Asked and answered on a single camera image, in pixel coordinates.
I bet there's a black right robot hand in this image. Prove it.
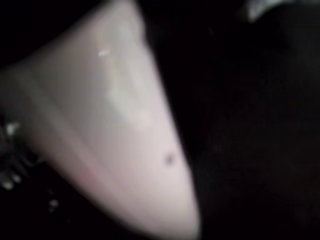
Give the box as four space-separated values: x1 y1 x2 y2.
0 0 203 240

